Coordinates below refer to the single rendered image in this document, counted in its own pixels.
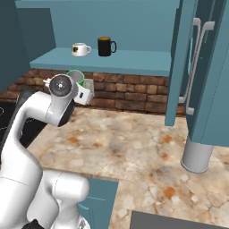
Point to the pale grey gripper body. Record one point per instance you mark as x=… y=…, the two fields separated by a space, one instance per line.
x=89 y=88

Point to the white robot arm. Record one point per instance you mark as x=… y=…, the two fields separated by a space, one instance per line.
x=21 y=167

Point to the white mug with dark print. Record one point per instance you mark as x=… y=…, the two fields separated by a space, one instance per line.
x=80 y=49

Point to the black mug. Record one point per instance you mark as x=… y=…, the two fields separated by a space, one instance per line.
x=104 y=47

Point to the teal cabinet door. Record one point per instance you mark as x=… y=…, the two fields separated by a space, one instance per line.
x=10 y=44
x=213 y=89
x=178 y=59

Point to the teal base cabinet front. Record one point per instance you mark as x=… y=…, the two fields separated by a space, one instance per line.
x=101 y=202

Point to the black hob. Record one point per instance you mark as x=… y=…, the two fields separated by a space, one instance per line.
x=32 y=128

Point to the grey cylinder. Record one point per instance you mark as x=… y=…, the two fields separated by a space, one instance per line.
x=196 y=156

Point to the dark grey flat panel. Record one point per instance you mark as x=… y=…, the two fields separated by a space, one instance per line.
x=179 y=221

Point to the teal open wall cabinet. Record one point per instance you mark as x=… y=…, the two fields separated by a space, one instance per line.
x=125 y=32

